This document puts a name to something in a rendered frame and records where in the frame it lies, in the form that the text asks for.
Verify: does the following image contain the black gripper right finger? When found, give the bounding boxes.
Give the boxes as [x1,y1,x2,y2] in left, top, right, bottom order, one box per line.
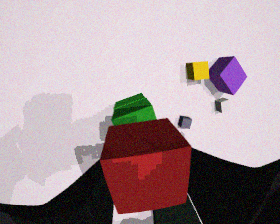
[187,147,280,224]

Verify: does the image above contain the red block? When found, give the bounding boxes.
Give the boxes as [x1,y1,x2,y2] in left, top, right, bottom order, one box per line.
[100,118,191,214]

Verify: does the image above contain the purple cube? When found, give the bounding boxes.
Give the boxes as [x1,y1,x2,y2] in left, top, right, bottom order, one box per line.
[209,56,247,94]

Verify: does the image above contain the yellow block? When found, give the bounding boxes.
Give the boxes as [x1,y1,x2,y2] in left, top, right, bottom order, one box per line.
[186,61,209,81]

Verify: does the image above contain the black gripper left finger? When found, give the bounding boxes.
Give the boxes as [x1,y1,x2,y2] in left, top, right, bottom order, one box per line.
[0,159,114,224]

